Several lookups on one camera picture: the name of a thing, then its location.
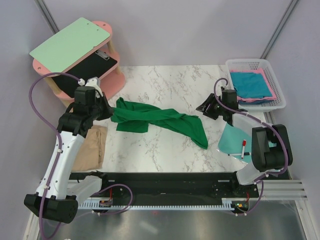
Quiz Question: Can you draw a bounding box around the light green board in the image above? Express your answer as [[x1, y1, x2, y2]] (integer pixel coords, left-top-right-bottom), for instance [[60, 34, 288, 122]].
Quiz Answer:
[[29, 17, 113, 76]]

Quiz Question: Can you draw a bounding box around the red capped marker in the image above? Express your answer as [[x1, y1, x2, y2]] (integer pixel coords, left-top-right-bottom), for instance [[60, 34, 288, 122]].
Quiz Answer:
[[241, 139, 247, 159]]

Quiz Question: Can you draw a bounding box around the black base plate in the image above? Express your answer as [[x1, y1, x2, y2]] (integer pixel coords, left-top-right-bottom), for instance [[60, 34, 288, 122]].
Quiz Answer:
[[67, 171, 292, 207]]

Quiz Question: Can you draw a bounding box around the black capped marker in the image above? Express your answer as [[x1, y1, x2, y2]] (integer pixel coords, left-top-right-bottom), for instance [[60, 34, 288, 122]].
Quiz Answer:
[[228, 152, 251, 156]]

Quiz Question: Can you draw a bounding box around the beige folded t shirt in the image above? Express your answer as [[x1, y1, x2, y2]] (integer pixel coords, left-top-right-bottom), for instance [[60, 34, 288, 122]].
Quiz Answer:
[[72, 125, 108, 172]]

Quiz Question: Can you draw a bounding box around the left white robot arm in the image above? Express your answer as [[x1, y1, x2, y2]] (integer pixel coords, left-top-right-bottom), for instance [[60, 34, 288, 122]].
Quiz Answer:
[[24, 86, 114, 224]]

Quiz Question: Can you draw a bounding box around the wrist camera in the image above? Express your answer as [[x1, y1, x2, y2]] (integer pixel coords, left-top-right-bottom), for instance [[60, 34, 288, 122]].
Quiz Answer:
[[74, 77, 103, 106], [220, 87, 239, 111]]

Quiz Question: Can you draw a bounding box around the green t shirt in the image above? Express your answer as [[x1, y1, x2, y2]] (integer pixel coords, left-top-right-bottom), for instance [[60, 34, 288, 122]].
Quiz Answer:
[[110, 97, 209, 149]]

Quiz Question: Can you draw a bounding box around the white slotted cable duct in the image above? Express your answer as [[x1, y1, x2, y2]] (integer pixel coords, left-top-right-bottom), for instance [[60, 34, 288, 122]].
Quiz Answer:
[[78, 197, 248, 211]]

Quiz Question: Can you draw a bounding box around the pink t shirt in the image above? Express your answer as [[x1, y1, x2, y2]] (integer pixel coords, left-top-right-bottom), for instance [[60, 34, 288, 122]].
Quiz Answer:
[[230, 68, 277, 105]]

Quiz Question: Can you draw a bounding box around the blue t shirt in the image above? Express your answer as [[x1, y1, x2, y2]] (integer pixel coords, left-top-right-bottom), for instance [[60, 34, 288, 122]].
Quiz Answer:
[[230, 72, 273, 99]]

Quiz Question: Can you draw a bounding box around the pink tiered shelf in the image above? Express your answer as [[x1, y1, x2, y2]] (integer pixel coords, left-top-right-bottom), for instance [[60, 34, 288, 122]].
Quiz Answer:
[[32, 20, 126, 108]]

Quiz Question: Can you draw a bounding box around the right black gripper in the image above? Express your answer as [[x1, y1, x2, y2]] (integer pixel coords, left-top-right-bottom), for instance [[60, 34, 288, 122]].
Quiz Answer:
[[196, 93, 226, 120]]

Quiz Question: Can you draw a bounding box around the aluminium rail frame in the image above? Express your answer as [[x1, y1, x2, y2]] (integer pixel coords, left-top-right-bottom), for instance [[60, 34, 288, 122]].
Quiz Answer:
[[23, 178, 310, 240]]

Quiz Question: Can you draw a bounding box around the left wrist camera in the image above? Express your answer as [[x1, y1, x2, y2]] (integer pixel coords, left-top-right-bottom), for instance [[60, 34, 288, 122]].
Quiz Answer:
[[74, 77, 103, 106]]

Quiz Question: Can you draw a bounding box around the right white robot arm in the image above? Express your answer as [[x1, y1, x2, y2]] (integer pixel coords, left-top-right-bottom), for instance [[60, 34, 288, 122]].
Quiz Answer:
[[196, 93, 293, 197]]

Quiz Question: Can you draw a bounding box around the teal cutting board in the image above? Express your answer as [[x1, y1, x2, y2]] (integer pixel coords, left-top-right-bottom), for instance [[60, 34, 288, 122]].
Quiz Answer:
[[217, 124, 252, 163]]

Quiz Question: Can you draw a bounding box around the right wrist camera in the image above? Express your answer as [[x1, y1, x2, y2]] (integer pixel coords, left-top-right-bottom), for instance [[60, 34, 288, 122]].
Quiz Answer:
[[220, 87, 239, 111]]

